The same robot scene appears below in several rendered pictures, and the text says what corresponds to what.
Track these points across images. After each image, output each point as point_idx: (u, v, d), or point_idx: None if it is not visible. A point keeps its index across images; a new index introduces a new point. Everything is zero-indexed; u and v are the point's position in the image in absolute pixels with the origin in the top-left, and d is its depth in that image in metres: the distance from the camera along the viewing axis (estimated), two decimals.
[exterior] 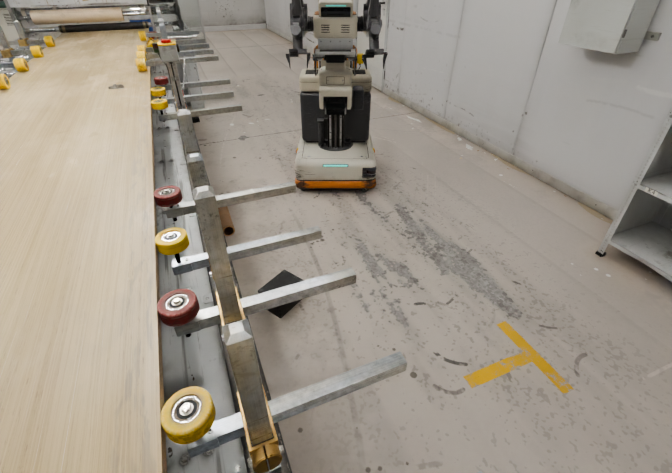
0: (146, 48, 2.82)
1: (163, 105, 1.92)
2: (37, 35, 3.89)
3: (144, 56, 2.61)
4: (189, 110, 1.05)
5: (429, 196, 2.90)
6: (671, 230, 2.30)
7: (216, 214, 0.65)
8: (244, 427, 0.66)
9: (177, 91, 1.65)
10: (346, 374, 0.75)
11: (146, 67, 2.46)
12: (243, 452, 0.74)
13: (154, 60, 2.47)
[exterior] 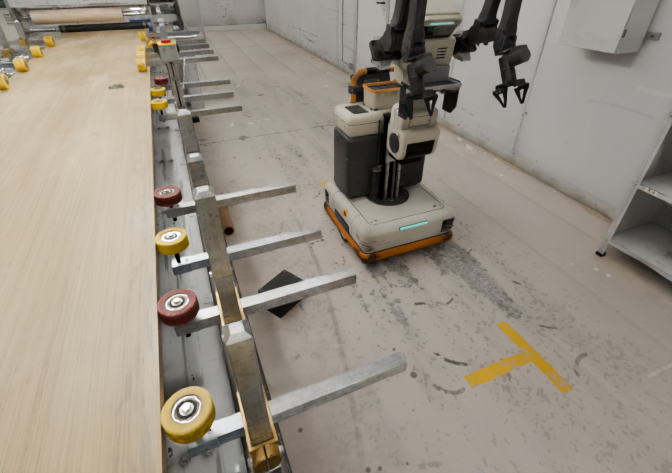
0: (146, 48, 2.82)
1: (163, 105, 1.92)
2: (37, 35, 3.89)
3: (144, 56, 2.61)
4: (189, 110, 1.05)
5: None
6: (671, 230, 2.30)
7: (216, 214, 0.65)
8: (244, 427, 0.66)
9: (177, 91, 1.65)
10: (346, 374, 0.75)
11: (146, 67, 2.46)
12: (243, 452, 0.74)
13: (154, 60, 2.47)
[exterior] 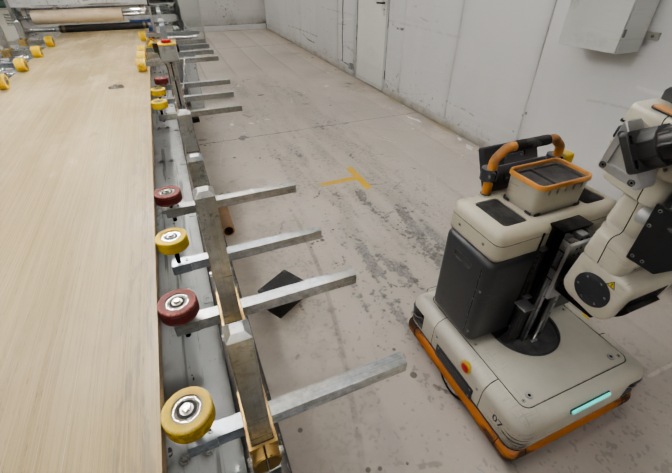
0: (146, 48, 2.82)
1: (163, 105, 1.92)
2: (37, 35, 3.89)
3: (144, 56, 2.61)
4: (189, 110, 1.05)
5: (429, 196, 2.90)
6: None
7: (216, 214, 0.65)
8: (244, 427, 0.66)
9: (177, 91, 1.65)
10: (346, 374, 0.75)
11: (146, 67, 2.46)
12: (243, 452, 0.74)
13: (154, 60, 2.47)
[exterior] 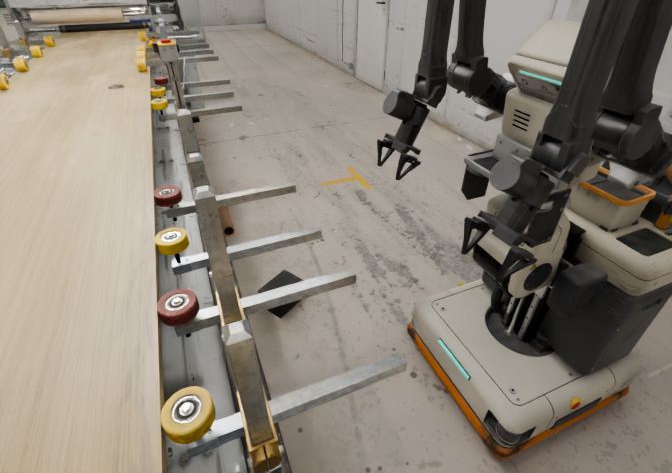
0: (146, 48, 2.82)
1: (163, 105, 1.92)
2: (37, 35, 3.89)
3: (144, 56, 2.61)
4: (189, 110, 1.05)
5: (429, 196, 2.90)
6: (671, 230, 2.30)
7: (216, 214, 0.65)
8: (244, 427, 0.66)
9: (177, 91, 1.65)
10: (346, 374, 0.75)
11: (146, 67, 2.46)
12: (243, 452, 0.74)
13: (154, 60, 2.47)
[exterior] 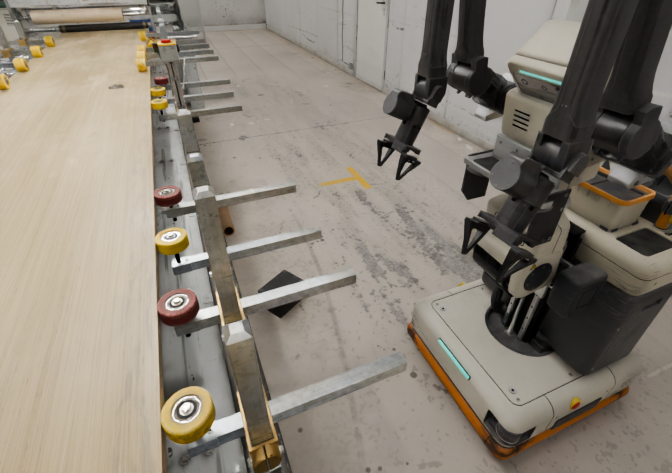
0: (146, 48, 2.82)
1: (163, 105, 1.92)
2: (37, 35, 3.89)
3: (144, 56, 2.61)
4: (189, 110, 1.05)
5: (429, 196, 2.90)
6: (671, 230, 2.30)
7: (216, 214, 0.65)
8: (244, 427, 0.66)
9: (177, 91, 1.65)
10: (346, 374, 0.75)
11: (146, 67, 2.46)
12: (243, 452, 0.74)
13: (154, 60, 2.47)
